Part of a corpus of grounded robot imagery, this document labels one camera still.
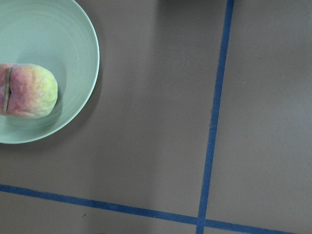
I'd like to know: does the yellow pink peach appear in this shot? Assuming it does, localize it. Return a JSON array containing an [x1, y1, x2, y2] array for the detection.
[[0, 63, 58, 118]]

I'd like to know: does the light green plate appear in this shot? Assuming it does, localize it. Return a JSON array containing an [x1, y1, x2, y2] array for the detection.
[[0, 0, 99, 144]]

